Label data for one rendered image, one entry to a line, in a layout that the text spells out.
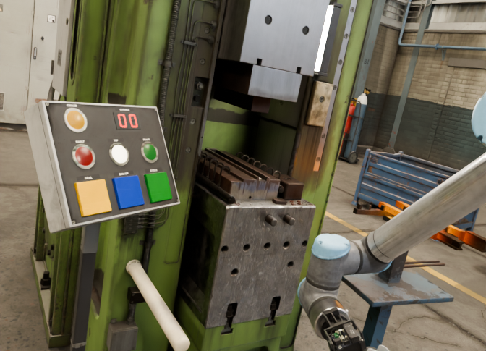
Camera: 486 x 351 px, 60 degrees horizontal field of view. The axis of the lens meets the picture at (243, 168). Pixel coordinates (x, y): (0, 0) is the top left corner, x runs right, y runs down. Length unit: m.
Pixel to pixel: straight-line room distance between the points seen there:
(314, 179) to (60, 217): 1.13
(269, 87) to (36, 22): 5.35
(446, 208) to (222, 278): 0.78
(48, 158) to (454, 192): 0.87
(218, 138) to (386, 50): 9.03
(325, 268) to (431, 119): 9.08
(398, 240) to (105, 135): 0.75
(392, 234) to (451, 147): 8.70
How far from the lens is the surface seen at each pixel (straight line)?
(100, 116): 1.08
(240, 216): 1.40
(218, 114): 1.88
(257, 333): 1.71
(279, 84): 1.43
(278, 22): 1.41
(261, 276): 1.57
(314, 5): 1.50
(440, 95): 10.07
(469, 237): 1.72
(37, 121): 1.02
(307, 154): 1.75
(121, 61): 1.74
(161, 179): 1.14
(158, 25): 1.38
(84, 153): 1.02
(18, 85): 6.57
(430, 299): 1.80
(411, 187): 5.11
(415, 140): 10.26
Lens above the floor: 1.33
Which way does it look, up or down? 12 degrees down
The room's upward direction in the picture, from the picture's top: 11 degrees clockwise
